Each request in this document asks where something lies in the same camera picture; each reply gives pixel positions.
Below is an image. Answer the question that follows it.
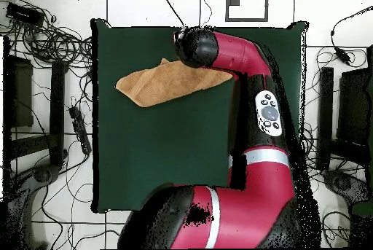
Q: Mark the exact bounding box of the tan terry towel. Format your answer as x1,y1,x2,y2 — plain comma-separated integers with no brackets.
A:
115,58,235,109

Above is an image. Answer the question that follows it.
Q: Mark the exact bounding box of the long black power strip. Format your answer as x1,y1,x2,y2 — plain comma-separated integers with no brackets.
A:
68,106,93,156

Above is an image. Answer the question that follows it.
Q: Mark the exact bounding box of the grey tripod base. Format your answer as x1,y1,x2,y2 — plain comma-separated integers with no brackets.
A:
0,164,62,249
321,168,373,219

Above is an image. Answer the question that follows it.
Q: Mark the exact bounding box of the black inline cable adapter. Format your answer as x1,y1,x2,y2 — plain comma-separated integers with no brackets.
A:
334,46,352,66

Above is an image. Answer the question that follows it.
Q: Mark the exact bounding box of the black box device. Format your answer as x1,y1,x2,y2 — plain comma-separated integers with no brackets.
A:
5,1,45,27

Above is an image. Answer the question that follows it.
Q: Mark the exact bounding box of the black stand frame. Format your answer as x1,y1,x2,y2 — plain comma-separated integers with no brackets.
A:
2,36,69,172
315,44,373,172

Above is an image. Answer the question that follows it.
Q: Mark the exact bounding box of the dark green table cloth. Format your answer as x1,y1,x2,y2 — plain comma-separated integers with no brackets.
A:
91,17,310,214

